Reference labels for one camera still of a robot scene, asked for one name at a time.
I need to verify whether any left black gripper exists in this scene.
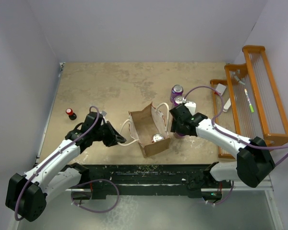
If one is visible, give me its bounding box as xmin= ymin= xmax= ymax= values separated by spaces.
xmin=92 ymin=121 xmax=126 ymax=147

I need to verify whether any purple Fanta can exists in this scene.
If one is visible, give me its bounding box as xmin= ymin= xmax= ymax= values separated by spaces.
xmin=170 ymin=84 xmax=184 ymax=102
xmin=174 ymin=132 xmax=185 ymax=138
xmin=172 ymin=95 xmax=186 ymax=108

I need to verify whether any brown canvas bag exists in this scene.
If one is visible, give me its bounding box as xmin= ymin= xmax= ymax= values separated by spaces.
xmin=121 ymin=103 xmax=170 ymax=158

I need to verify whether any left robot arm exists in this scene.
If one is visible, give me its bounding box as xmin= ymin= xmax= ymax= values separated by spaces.
xmin=5 ymin=112 xmax=126 ymax=222

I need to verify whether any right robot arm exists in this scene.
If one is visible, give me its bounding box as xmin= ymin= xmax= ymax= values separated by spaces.
xmin=170 ymin=104 xmax=275 ymax=188

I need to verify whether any small red-capped dark bottle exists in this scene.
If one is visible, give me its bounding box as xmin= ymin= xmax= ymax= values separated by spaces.
xmin=65 ymin=108 xmax=77 ymax=120

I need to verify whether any red and white box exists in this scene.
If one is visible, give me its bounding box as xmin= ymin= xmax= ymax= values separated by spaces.
xmin=215 ymin=83 xmax=227 ymax=96

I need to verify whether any orange wooden tiered rack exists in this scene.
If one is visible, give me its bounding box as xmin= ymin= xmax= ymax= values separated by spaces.
xmin=210 ymin=45 xmax=288 ymax=146

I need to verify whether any green tipped pen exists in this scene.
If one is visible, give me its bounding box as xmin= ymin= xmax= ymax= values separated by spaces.
xmin=244 ymin=89 xmax=254 ymax=113

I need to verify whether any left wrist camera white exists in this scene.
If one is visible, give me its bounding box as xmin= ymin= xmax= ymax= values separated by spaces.
xmin=100 ymin=110 xmax=107 ymax=118

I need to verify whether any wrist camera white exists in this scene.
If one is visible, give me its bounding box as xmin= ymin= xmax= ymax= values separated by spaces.
xmin=183 ymin=101 xmax=196 ymax=115
xmin=100 ymin=110 xmax=107 ymax=118

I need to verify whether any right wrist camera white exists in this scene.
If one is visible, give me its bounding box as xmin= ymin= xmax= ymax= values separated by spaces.
xmin=183 ymin=101 xmax=196 ymax=115

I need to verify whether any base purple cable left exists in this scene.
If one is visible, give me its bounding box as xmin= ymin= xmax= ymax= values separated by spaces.
xmin=71 ymin=178 xmax=120 ymax=213

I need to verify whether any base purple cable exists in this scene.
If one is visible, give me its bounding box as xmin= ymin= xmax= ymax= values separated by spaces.
xmin=202 ymin=181 xmax=235 ymax=207
xmin=71 ymin=178 xmax=120 ymax=213

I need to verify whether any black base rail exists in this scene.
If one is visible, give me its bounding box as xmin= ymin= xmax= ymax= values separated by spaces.
xmin=33 ymin=163 xmax=257 ymax=199

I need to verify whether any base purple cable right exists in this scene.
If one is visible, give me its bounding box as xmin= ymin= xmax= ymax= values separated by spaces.
xmin=202 ymin=181 xmax=235 ymax=207

